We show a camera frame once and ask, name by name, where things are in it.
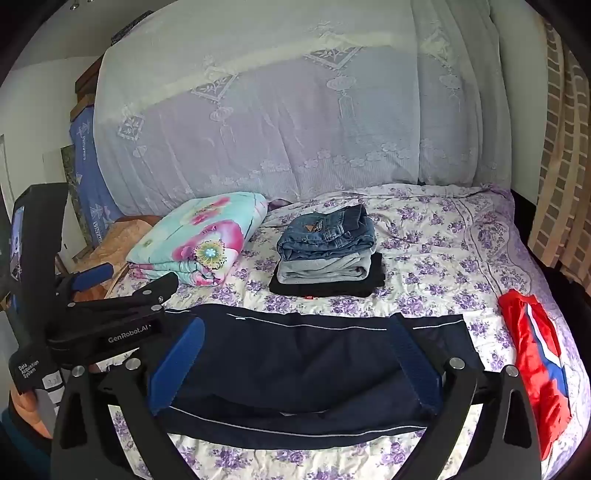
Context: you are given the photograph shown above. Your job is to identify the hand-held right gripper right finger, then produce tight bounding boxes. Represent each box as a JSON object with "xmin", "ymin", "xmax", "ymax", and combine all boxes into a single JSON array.
[{"xmin": 392, "ymin": 314, "xmax": 542, "ymax": 480}]

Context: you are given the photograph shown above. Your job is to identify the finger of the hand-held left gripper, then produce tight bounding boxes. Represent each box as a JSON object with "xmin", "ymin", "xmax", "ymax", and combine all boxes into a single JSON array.
[
  {"xmin": 55, "ymin": 262, "xmax": 115, "ymax": 297},
  {"xmin": 67, "ymin": 271, "xmax": 180, "ymax": 320}
]

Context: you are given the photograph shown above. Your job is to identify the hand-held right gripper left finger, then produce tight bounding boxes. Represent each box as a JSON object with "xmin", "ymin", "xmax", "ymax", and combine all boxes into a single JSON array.
[{"xmin": 50, "ymin": 318, "xmax": 206, "ymax": 480}]

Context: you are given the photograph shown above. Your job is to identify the navy blue pants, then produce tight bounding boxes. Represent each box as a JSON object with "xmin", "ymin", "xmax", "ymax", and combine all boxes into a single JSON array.
[{"xmin": 152, "ymin": 304, "xmax": 485, "ymax": 450}]

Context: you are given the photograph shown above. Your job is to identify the folded black pants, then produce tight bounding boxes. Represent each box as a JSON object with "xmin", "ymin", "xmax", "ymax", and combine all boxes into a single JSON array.
[{"xmin": 269, "ymin": 252, "xmax": 387, "ymax": 298}]

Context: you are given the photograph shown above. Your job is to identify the red pants with striped side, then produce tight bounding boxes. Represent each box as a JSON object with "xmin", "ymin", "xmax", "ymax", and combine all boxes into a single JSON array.
[{"xmin": 498, "ymin": 290, "xmax": 573, "ymax": 461}]

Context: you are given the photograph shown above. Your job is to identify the folded grey pants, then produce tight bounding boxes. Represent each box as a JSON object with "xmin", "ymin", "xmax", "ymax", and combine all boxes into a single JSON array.
[{"xmin": 276, "ymin": 254, "xmax": 373, "ymax": 284}]

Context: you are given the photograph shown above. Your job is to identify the orange blanket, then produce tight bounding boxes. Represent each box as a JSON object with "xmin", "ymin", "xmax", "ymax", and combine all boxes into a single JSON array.
[{"xmin": 71, "ymin": 215, "xmax": 162, "ymax": 303}]

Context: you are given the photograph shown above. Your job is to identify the dark green patterned board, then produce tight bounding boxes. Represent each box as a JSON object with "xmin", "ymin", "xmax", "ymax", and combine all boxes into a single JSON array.
[{"xmin": 60, "ymin": 143, "xmax": 95, "ymax": 247}]

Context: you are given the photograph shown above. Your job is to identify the folded floral quilt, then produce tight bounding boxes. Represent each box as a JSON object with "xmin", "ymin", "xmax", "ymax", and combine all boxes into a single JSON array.
[{"xmin": 126, "ymin": 191, "xmax": 269, "ymax": 287}]

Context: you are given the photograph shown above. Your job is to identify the blue printed box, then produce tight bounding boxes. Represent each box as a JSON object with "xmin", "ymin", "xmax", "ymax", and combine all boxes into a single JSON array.
[{"xmin": 68, "ymin": 104, "xmax": 122, "ymax": 247}]

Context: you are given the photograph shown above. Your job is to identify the purple floral bedspread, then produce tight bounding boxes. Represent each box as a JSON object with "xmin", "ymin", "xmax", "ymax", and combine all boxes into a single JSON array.
[{"xmin": 104, "ymin": 182, "xmax": 587, "ymax": 480}]

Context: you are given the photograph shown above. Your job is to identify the brown wooden box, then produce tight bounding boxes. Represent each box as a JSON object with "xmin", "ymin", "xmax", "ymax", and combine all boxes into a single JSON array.
[{"xmin": 75, "ymin": 55, "xmax": 106, "ymax": 100}]

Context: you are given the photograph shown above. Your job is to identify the folded blue jeans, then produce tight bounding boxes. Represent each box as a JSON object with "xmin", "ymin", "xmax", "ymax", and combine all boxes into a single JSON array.
[{"xmin": 276, "ymin": 204, "xmax": 376, "ymax": 263}]

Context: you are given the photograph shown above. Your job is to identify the white lace cover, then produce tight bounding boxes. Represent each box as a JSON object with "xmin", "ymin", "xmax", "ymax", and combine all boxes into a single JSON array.
[{"xmin": 92, "ymin": 0, "xmax": 513, "ymax": 215}]

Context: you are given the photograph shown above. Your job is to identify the beige checked curtain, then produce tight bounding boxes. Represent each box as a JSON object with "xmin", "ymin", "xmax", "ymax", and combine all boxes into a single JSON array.
[{"xmin": 527, "ymin": 18, "xmax": 591, "ymax": 282}]

